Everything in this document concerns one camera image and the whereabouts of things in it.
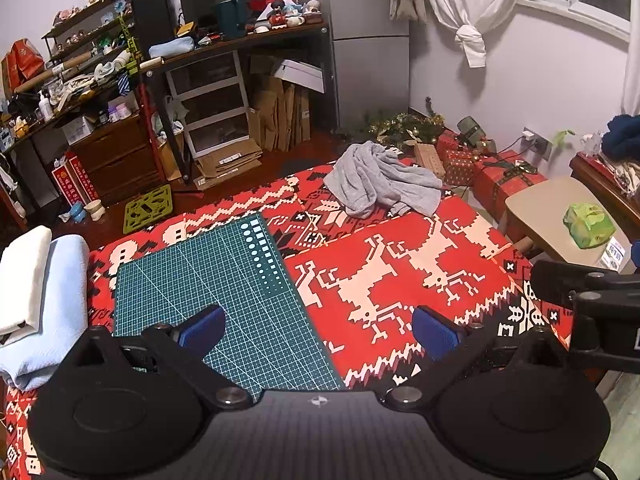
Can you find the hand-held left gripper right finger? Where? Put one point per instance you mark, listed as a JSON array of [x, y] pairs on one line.
[[435, 332]]

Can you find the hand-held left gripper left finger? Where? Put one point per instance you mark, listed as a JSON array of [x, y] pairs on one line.
[[202, 332]]

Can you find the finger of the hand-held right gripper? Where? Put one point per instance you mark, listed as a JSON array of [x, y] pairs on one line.
[[636, 256], [570, 280]]

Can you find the grey t-shirt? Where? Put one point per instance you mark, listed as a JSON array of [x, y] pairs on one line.
[[380, 180]]

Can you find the white packet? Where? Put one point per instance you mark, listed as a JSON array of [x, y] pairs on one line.
[[614, 255]]

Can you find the green plastic bag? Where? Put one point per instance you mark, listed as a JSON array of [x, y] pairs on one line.
[[590, 225]]

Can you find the green cutting mat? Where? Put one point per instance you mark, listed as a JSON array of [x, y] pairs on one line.
[[210, 270]]

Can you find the beige stool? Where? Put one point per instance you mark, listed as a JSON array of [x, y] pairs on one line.
[[545, 215]]

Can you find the wooden side table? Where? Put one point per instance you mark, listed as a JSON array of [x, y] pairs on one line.
[[600, 185]]

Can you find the red patterned blanket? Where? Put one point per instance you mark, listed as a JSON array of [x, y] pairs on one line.
[[400, 260]]

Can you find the red gift box green ribbon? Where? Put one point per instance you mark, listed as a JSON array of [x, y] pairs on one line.
[[510, 185]]

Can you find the dark blue knit cloth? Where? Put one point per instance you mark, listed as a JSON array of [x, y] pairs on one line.
[[622, 135]]

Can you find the lime green perforated board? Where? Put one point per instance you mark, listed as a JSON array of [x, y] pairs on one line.
[[148, 209]]

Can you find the light blue folded blanket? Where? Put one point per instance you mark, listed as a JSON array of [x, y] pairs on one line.
[[62, 310]]

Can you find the white ceramic bowl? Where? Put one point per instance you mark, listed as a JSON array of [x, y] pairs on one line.
[[94, 211]]

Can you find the patterned red gift box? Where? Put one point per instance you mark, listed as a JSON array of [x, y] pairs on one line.
[[457, 160]]

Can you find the flat cardboard box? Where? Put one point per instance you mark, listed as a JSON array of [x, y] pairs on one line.
[[227, 162]]

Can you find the blue bowl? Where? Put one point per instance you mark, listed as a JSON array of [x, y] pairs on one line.
[[77, 212]]

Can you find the white folded cloth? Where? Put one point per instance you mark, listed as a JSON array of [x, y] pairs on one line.
[[25, 280]]

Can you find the red printed carton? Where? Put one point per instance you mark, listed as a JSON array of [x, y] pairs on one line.
[[65, 187], [86, 177]]

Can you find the wooden drawer cabinet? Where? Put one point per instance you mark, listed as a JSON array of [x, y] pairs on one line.
[[117, 155]]

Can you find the christmas garland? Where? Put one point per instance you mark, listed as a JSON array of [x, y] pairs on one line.
[[400, 127]]

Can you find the white plastic drawer unit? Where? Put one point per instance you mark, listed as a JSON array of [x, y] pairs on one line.
[[210, 105]]

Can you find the silver refrigerator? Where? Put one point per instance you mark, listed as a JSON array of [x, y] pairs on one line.
[[370, 80]]

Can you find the white lotion bottle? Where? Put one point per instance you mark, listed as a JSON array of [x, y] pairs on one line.
[[46, 107]]

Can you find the white flat box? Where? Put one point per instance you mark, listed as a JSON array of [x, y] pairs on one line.
[[300, 75]]

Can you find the light blue pouch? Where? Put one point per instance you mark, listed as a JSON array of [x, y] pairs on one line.
[[170, 47]]

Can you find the cardboard tube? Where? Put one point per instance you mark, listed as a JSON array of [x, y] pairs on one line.
[[65, 67]]

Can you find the white knotted curtain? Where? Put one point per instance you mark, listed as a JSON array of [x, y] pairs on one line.
[[465, 0]]

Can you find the black speaker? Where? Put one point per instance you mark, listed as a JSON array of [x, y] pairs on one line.
[[152, 22]]

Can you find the orange bag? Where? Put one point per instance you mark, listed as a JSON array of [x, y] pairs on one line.
[[22, 62]]

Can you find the group of plush toy figures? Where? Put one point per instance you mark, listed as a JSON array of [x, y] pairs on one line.
[[285, 15]]

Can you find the wall socket with charger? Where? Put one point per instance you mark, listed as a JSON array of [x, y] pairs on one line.
[[537, 142]]

